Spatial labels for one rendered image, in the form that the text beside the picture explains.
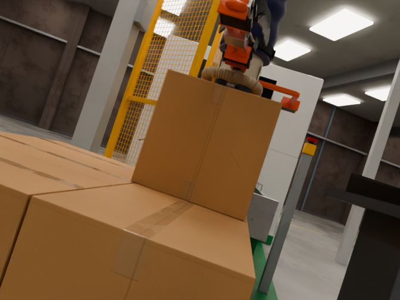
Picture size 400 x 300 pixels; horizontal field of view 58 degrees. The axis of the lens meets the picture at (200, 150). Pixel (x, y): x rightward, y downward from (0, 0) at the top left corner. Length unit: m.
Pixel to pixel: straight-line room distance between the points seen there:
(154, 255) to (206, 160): 0.63
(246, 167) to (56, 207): 0.69
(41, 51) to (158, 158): 11.27
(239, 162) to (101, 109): 1.70
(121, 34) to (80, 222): 2.28
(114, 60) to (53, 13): 9.88
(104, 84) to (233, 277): 2.29
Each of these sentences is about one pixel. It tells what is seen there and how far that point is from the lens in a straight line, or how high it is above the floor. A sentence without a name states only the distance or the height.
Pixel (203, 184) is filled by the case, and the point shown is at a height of 0.61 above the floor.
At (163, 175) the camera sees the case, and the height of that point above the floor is 0.60.
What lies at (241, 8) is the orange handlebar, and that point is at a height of 1.06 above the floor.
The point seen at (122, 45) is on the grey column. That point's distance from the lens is 2.79.
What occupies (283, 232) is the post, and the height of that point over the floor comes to 0.41.
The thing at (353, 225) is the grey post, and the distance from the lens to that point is 4.89.
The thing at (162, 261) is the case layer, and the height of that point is 0.52.
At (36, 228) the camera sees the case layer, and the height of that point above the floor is 0.50.
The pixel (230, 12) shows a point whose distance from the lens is 0.94.
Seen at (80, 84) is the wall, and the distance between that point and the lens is 12.06.
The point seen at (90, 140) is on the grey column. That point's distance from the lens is 2.73.
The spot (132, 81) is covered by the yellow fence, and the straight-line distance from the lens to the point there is 3.28.
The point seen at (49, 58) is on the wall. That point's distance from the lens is 12.31.
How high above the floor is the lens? 0.70
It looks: 1 degrees up
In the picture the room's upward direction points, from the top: 19 degrees clockwise
